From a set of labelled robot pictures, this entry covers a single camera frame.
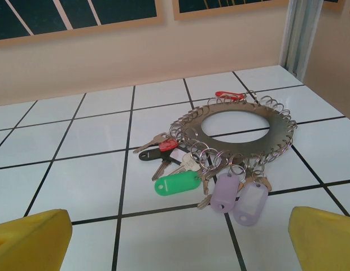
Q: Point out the red-headed key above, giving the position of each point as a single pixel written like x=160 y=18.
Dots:
x=168 y=144

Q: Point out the red key tag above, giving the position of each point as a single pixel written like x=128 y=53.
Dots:
x=228 y=94

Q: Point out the wall panel pink disc gold lines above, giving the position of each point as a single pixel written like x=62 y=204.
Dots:
x=234 y=5

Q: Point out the round metal keyring disc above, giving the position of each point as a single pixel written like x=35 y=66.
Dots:
x=276 y=130

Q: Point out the aluminium corner post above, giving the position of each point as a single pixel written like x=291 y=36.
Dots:
x=299 y=36

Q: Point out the purple key tag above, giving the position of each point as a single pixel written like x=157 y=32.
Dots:
x=249 y=203
x=224 y=192

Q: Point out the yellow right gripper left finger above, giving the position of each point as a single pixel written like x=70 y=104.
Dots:
x=31 y=240

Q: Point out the white-headed silver key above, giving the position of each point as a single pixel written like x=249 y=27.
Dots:
x=189 y=163

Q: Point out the green key tag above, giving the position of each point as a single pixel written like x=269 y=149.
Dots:
x=175 y=183

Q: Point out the black key tag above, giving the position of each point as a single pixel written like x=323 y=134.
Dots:
x=152 y=154

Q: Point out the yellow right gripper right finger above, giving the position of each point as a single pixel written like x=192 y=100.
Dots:
x=321 y=240

